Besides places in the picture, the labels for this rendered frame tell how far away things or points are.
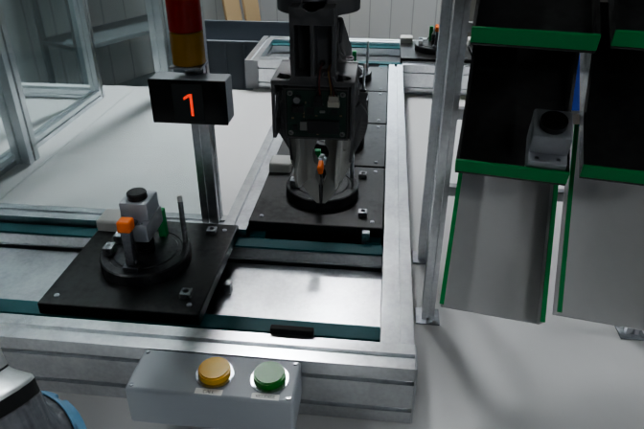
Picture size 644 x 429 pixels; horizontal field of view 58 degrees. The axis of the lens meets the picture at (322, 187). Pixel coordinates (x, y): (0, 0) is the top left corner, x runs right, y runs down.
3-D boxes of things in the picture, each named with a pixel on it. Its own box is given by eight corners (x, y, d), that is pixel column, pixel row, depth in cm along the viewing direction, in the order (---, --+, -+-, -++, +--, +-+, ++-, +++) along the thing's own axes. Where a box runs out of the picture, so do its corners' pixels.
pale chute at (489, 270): (540, 325, 77) (544, 322, 73) (439, 306, 81) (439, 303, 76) (559, 130, 85) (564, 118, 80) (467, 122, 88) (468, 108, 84)
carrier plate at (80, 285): (199, 326, 82) (198, 314, 81) (39, 313, 85) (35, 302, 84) (239, 234, 103) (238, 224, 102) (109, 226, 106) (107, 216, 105)
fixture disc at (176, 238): (175, 290, 86) (173, 279, 85) (85, 283, 88) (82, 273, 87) (202, 238, 99) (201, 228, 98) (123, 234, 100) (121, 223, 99)
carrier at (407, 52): (472, 65, 194) (476, 28, 188) (400, 63, 197) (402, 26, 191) (465, 47, 215) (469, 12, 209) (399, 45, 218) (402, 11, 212)
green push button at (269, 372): (283, 396, 71) (282, 385, 70) (250, 395, 71) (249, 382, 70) (287, 372, 75) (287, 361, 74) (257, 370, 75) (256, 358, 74)
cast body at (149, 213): (149, 243, 88) (142, 202, 84) (121, 241, 88) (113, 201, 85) (168, 214, 95) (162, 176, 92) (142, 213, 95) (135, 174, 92)
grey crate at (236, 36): (293, 92, 271) (291, 42, 260) (164, 87, 277) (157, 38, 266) (305, 66, 308) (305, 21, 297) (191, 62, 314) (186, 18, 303)
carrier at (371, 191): (382, 237, 102) (386, 174, 96) (248, 230, 105) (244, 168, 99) (384, 175, 124) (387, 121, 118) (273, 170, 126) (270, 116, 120)
